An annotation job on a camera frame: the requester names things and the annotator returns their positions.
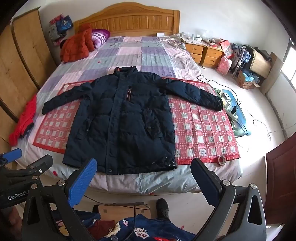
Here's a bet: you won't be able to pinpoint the right wooden nightstand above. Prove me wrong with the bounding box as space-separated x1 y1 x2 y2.
201 46 224 68

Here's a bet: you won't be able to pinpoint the patchwork pastel bed quilt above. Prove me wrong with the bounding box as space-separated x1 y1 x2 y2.
18 37 242 194

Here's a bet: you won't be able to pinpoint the wooden nightstand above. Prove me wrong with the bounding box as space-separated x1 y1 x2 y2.
185 43 206 65
201 46 224 68

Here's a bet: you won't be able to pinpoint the wooden wardrobe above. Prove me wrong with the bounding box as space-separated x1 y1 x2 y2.
1 8 57 152

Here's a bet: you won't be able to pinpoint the orange padded jacket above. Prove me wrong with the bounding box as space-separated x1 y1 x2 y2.
60 24 95 63

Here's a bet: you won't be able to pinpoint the dark red wooden door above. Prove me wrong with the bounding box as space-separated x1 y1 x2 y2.
264 134 296 225

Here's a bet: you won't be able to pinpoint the pink gift bag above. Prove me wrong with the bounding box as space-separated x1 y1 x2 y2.
217 56 232 75

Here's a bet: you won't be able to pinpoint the roll of tape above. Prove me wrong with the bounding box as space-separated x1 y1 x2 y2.
218 155 226 166

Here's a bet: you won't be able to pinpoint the patterned navy fleece trousers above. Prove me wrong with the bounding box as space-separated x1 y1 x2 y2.
76 210 195 240

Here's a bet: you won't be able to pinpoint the red garment at bed edge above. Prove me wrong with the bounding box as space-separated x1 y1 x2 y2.
9 94 37 147

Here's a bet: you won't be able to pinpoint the purple floral pillow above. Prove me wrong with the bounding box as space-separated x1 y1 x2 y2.
91 29 110 49

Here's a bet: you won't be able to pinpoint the hanging bags pile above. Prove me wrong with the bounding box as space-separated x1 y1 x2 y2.
48 14 73 47

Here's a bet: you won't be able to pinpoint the wooden headboard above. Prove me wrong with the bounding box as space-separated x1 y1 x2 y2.
73 2 180 37

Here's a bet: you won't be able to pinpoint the black shoe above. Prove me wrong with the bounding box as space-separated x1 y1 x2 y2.
156 198 170 221

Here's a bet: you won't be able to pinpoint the red checkered mat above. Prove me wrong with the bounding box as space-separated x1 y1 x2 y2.
33 73 239 173

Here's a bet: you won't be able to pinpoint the left wooden nightstand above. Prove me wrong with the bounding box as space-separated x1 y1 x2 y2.
185 43 206 65

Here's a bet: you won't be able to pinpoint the dark navy padded jacket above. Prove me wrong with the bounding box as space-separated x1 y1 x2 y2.
42 66 223 175

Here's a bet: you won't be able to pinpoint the cardboard box with blue items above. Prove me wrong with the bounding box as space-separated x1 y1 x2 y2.
236 70 260 90

